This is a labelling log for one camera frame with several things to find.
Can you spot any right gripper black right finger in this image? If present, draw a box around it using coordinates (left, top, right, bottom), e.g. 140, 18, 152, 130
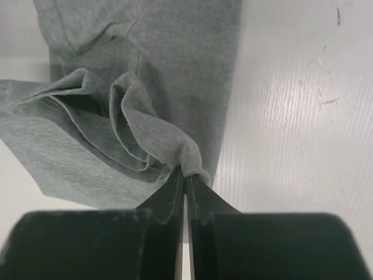
185, 176, 367, 279

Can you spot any grey t shirt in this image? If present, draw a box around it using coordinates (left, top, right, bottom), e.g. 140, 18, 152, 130
1, 1, 242, 208

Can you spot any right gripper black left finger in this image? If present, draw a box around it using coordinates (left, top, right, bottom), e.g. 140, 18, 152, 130
1, 167, 184, 279

